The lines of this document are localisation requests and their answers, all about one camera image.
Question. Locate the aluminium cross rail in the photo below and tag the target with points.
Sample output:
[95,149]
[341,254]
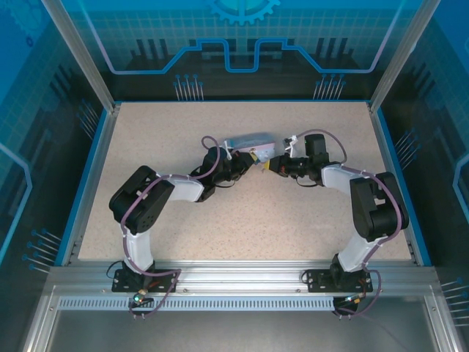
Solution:
[238,273]

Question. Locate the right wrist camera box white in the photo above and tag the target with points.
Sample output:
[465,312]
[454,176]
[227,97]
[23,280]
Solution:
[290,143]

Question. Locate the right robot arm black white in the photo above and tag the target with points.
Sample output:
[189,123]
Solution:
[370,205]

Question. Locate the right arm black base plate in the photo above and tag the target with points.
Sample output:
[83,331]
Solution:
[317,280]

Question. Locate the aluminium frame post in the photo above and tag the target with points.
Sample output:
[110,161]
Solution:
[399,55]
[84,55]

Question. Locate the connector with green light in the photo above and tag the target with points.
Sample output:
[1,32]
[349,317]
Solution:
[139,297]
[353,298]

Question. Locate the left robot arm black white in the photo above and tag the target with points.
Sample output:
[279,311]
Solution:
[143,205]

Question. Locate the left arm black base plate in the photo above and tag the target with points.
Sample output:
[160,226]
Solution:
[165,280]

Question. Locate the aluminium side rail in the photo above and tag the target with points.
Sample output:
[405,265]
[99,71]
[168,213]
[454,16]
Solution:
[106,139]
[380,139]

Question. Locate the blue printed acrylic panel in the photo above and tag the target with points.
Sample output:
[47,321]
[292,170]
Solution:
[439,128]
[29,128]
[234,22]

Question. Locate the cartoon print tin box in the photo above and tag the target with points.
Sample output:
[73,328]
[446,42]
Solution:
[251,141]

